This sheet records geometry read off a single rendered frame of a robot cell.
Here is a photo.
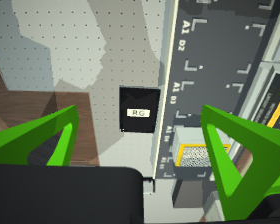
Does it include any yellow tip rack with grey top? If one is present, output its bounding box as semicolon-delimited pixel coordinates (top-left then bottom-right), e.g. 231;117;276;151
171;127;231;166

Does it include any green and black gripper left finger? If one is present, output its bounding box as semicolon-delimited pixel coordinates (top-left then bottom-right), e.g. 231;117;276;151
0;105;79;166

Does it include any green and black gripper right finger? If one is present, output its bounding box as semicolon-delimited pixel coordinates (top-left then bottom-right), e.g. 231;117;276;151
200;105;280;221

